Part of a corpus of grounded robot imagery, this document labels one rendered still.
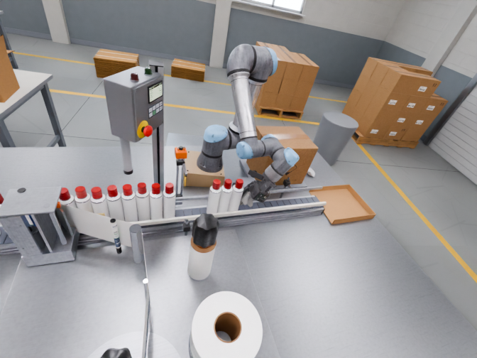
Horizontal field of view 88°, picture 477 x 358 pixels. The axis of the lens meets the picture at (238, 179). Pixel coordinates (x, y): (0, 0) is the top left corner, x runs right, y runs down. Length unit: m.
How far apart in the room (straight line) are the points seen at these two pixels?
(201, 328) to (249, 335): 0.13
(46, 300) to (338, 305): 1.05
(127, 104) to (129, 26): 5.58
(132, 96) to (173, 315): 0.71
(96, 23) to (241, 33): 2.99
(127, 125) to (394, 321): 1.26
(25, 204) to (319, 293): 1.09
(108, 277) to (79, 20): 6.02
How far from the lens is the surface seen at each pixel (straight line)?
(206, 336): 0.79
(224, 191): 1.09
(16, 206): 0.97
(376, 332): 1.24
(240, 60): 1.11
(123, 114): 0.86
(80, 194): 1.05
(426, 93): 4.76
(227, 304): 0.83
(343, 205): 1.63
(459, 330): 1.51
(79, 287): 1.05
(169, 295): 0.99
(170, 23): 6.24
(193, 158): 1.46
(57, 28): 6.76
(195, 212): 1.20
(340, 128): 3.27
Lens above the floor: 1.78
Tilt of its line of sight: 39 degrees down
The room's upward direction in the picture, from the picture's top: 14 degrees clockwise
